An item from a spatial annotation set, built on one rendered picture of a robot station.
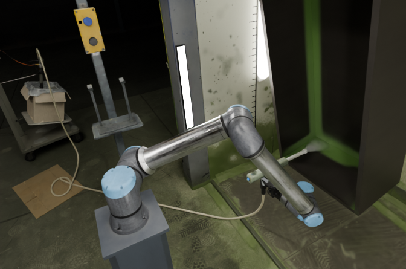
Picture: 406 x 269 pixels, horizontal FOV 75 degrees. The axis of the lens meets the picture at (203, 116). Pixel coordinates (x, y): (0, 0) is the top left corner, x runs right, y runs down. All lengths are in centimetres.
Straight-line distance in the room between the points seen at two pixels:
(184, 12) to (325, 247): 177
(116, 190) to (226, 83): 121
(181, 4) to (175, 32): 17
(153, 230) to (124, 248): 14
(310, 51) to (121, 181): 131
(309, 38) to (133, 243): 145
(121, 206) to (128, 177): 13
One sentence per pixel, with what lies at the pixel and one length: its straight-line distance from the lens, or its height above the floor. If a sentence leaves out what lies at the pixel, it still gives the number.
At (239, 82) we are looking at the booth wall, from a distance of 215.
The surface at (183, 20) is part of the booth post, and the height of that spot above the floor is 142.
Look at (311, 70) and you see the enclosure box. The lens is 186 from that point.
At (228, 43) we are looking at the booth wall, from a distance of 201.
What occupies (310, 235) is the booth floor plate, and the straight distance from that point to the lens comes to 213.
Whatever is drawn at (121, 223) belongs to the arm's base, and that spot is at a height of 70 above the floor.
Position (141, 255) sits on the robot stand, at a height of 53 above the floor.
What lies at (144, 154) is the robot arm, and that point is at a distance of 136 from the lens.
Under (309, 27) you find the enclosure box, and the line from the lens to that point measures 175.
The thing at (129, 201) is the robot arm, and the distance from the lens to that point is 129.
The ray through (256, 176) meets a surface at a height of 56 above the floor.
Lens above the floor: 168
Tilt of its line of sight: 28 degrees down
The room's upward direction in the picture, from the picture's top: 5 degrees counter-clockwise
